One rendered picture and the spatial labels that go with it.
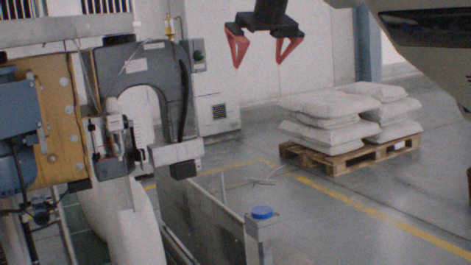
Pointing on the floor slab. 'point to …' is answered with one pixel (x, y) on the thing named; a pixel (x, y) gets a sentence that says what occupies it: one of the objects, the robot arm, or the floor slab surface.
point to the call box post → (265, 252)
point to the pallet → (308, 159)
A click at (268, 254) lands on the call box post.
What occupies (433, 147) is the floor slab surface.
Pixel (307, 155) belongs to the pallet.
